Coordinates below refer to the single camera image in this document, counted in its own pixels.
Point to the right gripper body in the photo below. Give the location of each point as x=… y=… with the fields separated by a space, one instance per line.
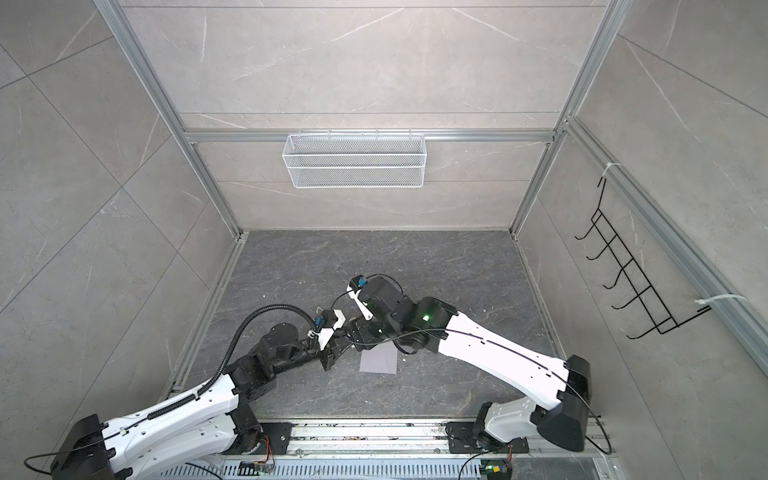
x=370 y=332

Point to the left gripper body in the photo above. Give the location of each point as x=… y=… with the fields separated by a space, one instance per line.
x=327 y=354

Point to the grey purple envelope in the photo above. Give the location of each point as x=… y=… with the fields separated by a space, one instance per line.
x=382 y=359

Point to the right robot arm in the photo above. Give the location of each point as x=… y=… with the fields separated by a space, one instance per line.
x=556 y=392

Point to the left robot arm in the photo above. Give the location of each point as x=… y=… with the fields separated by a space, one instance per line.
x=212 y=418

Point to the aluminium rail frame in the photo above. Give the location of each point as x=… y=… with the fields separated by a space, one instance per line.
x=391 y=438

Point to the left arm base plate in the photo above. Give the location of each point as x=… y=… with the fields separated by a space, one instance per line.
x=277 y=435

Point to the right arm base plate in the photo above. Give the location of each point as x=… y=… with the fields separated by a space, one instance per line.
x=465 y=438

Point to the white vented cable duct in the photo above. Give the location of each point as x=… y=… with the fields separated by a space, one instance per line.
x=331 y=469

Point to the black wire hook rack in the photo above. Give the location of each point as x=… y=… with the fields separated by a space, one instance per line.
x=632 y=274

